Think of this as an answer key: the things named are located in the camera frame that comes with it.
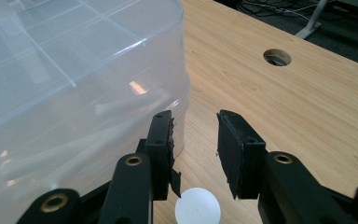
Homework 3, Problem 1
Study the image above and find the tangle of floor cables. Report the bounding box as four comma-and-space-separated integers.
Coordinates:
239, 0, 311, 21

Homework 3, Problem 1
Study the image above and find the grey metal stand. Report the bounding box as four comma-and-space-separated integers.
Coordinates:
295, 0, 329, 40

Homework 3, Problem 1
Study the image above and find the small silver cylinder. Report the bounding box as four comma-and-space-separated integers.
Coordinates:
174, 187, 222, 224

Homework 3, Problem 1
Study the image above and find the clear plastic storage box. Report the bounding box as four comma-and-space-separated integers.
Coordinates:
0, 0, 191, 224

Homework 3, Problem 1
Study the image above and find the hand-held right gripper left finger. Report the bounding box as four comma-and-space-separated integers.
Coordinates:
136, 109, 182, 202

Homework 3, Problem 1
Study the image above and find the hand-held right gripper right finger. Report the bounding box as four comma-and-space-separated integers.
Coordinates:
216, 109, 268, 200

